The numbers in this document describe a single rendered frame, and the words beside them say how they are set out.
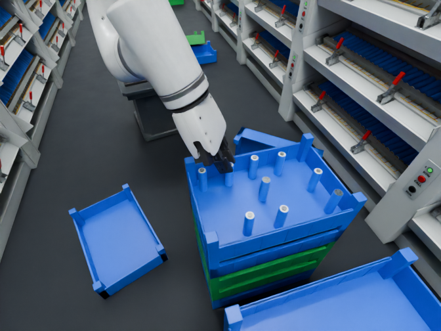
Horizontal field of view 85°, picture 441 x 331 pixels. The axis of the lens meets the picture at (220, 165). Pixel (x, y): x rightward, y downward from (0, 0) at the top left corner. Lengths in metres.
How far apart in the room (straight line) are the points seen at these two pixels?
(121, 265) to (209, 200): 0.43
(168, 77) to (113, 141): 0.91
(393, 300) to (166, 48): 0.52
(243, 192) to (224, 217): 0.08
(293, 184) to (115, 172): 0.76
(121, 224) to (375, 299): 0.75
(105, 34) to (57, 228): 0.74
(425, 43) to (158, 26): 0.62
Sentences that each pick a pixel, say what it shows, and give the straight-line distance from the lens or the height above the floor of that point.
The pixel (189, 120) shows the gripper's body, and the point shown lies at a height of 0.52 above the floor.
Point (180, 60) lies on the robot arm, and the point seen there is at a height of 0.61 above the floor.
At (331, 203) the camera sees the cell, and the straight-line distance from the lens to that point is 0.53.
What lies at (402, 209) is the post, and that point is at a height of 0.16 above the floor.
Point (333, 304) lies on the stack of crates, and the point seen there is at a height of 0.32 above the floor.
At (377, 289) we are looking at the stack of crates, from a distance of 0.52.
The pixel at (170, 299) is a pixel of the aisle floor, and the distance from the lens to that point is 0.80.
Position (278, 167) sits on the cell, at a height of 0.35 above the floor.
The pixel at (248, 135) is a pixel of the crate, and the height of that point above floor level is 0.20.
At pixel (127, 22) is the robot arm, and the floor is 0.66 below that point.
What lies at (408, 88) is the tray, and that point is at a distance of 0.89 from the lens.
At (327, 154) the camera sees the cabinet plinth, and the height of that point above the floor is 0.03.
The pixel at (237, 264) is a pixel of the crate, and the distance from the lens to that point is 0.52.
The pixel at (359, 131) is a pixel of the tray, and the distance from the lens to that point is 1.02.
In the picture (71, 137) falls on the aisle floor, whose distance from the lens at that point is 1.38.
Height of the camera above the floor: 0.76
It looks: 47 degrees down
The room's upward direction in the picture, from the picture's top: straight up
